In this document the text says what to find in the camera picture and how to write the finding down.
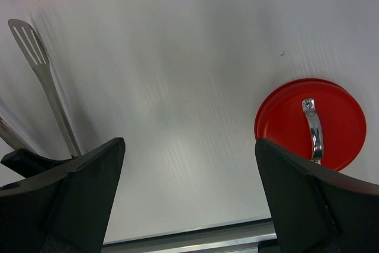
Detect red lid with metal handle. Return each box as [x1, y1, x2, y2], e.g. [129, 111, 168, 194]
[254, 78, 367, 171]

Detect aluminium mounting rail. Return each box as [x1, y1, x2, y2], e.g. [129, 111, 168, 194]
[101, 219, 277, 252]

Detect stainless steel tongs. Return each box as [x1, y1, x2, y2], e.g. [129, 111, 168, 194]
[1, 18, 81, 159]

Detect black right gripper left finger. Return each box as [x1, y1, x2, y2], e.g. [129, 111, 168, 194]
[1, 137, 125, 252]

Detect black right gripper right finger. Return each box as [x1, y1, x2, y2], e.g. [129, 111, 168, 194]
[255, 138, 378, 252]

